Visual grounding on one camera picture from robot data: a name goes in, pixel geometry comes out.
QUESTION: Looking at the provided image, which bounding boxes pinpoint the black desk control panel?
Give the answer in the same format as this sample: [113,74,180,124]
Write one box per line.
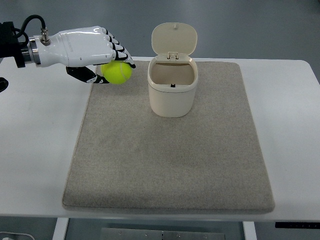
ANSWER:
[274,222,320,230]

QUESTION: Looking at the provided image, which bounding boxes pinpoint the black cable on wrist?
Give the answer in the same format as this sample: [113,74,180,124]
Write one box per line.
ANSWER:
[11,14,51,47]

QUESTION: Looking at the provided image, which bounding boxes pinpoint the white table leg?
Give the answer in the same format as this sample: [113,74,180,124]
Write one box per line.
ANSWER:
[242,221,257,240]
[52,217,69,240]

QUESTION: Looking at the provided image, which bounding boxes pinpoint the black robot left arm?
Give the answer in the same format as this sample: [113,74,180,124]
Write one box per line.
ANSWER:
[0,21,30,68]

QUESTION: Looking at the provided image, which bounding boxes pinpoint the white object bottom left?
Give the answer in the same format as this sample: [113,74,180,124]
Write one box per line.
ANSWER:
[0,231,35,240]

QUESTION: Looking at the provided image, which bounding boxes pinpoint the white right table leg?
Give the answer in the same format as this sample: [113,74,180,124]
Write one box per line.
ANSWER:
[242,221,257,240]

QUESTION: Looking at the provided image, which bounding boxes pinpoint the yellow tennis ball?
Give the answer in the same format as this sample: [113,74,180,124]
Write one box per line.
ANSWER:
[100,61,132,85]

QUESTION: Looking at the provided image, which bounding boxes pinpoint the beige fabric mat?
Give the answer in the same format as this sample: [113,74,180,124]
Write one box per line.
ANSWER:
[62,61,275,214]

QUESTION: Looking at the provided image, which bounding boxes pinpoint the white left table leg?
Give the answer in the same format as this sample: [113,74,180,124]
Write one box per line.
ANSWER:
[52,217,69,240]

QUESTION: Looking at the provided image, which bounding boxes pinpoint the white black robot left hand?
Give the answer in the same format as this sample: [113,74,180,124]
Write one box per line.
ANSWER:
[26,26,136,84]

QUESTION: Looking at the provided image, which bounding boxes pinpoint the cream plastic bin with lid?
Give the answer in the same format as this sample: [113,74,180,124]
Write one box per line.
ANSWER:
[147,22,198,118]

